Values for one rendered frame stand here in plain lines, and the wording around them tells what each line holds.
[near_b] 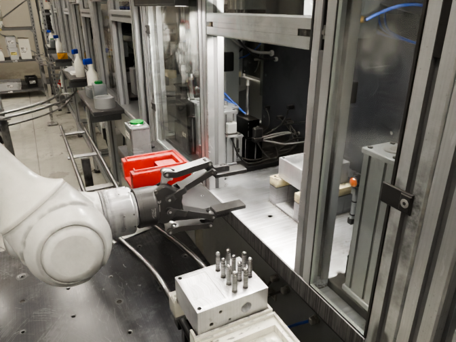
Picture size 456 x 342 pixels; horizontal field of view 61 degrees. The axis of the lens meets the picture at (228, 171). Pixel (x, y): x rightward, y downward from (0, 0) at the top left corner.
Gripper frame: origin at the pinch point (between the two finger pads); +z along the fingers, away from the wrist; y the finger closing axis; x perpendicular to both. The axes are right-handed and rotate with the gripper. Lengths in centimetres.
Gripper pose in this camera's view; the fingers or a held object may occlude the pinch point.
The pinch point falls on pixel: (231, 188)
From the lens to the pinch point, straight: 80.3
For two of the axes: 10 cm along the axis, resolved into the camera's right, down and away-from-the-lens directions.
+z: 9.0, -1.7, 4.1
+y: 0.1, -9.2, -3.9
